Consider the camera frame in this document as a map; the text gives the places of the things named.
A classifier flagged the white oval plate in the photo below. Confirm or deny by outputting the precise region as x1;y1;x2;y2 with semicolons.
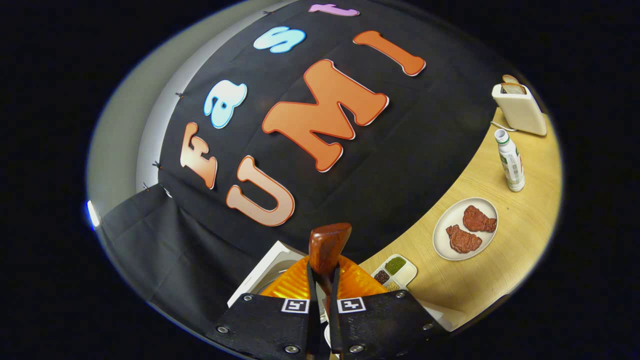
432;197;500;262

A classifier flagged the brown wooden spoon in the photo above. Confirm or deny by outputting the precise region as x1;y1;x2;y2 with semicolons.
308;222;353;297

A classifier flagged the white rice cooker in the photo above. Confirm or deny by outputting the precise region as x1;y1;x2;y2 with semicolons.
227;240;469;352

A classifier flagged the white bottle with green label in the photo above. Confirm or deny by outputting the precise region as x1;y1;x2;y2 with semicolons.
493;128;526;193

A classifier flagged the white toaster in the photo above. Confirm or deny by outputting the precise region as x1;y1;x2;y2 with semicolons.
491;80;548;137

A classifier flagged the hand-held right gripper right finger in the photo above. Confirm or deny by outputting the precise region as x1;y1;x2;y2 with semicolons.
327;255;449;360

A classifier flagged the black backdrop cloth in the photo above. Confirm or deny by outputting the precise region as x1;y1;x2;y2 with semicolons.
95;0;527;337

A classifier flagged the toasted bread slice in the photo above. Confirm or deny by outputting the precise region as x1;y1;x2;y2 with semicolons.
501;74;527;96

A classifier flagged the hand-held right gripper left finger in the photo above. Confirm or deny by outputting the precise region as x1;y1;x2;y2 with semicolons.
205;255;321;360

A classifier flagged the white divided rice dish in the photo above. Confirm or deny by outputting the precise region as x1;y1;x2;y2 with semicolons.
370;253;418;292

